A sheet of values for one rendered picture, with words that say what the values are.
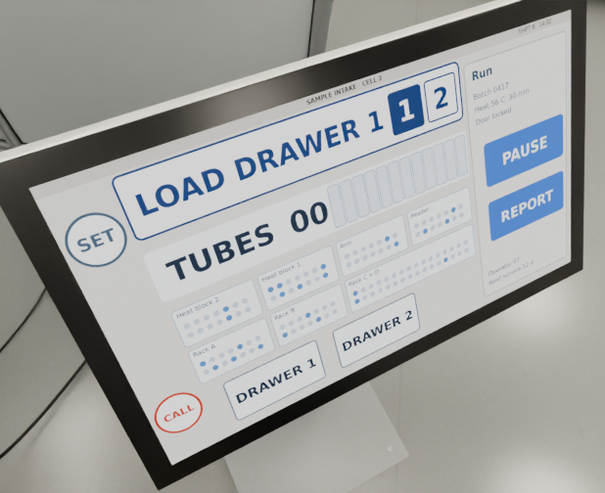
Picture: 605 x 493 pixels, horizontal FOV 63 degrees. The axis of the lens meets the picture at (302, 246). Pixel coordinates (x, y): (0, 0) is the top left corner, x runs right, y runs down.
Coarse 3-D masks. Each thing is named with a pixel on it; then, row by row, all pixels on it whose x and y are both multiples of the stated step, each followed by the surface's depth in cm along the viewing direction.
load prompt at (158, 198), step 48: (384, 96) 40; (432, 96) 42; (240, 144) 37; (288, 144) 38; (336, 144) 40; (384, 144) 42; (144, 192) 35; (192, 192) 37; (240, 192) 38; (144, 240) 36
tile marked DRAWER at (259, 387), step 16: (288, 352) 45; (304, 352) 46; (320, 352) 47; (256, 368) 44; (272, 368) 45; (288, 368) 46; (304, 368) 46; (320, 368) 47; (224, 384) 43; (240, 384) 44; (256, 384) 45; (272, 384) 46; (288, 384) 46; (304, 384) 47; (240, 400) 45; (256, 400) 45; (272, 400) 46; (240, 416) 45
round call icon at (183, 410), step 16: (192, 384) 42; (160, 400) 41; (176, 400) 42; (192, 400) 43; (160, 416) 42; (176, 416) 43; (192, 416) 43; (208, 416) 44; (160, 432) 42; (176, 432) 43
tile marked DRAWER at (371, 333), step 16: (400, 304) 49; (416, 304) 49; (368, 320) 48; (384, 320) 48; (400, 320) 49; (416, 320) 50; (336, 336) 47; (352, 336) 47; (368, 336) 48; (384, 336) 49; (400, 336) 50; (352, 352) 48; (368, 352) 49
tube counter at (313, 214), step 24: (432, 144) 44; (456, 144) 45; (384, 168) 43; (408, 168) 44; (432, 168) 45; (456, 168) 46; (312, 192) 41; (336, 192) 42; (360, 192) 42; (384, 192) 43; (408, 192) 44; (288, 216) 41; (312, 216) 41; (336, 216) 42; (360, 216) 43; (312, 240) 42
